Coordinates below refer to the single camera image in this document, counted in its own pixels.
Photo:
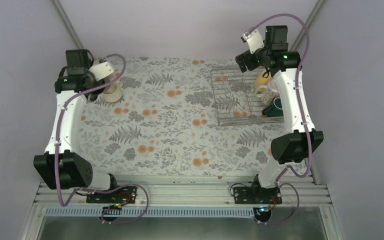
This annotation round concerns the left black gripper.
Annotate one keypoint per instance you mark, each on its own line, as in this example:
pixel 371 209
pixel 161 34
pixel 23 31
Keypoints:
pixel 101 84

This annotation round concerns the beige white ceramic mug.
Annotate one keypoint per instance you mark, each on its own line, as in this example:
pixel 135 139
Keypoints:
pixel 113 92

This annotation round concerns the slotted grey cable duct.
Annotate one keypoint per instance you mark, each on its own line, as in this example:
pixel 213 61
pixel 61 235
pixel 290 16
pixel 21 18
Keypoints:
pixel 152 212

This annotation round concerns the metal wire dish rack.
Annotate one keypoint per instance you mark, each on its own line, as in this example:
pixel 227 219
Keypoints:
pixel 234 97

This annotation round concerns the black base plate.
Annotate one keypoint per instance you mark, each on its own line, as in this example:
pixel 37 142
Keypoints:
pixel 125 195
pixel 261 196

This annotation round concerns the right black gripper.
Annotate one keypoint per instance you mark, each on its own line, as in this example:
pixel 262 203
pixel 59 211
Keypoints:
pixel 251 65

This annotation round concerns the yellow white cup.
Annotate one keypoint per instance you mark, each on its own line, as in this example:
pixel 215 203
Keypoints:
pixel 262 79

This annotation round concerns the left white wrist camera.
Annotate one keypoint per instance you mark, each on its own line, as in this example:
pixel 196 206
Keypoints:
pixel 101 71

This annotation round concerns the floral patterned table mat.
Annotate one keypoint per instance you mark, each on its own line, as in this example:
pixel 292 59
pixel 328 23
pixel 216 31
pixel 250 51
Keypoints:
pixel 165 124

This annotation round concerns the aluminium mounting rail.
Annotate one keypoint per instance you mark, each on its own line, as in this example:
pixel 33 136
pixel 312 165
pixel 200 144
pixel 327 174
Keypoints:
pixel 213 191

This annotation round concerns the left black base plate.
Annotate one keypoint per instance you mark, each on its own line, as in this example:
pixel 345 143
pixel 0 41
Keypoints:
pixel 125 195

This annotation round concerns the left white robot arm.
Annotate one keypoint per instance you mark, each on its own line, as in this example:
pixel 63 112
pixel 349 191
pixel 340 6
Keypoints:
pixel 79 81

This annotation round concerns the dark green mug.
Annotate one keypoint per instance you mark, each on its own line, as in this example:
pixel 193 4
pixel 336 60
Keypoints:
pixel 274 109

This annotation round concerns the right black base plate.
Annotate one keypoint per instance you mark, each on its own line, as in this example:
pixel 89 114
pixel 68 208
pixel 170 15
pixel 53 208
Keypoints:
pixel 261 196

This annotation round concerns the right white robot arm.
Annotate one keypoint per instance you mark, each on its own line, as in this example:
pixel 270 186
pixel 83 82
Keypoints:
pixel 301 137

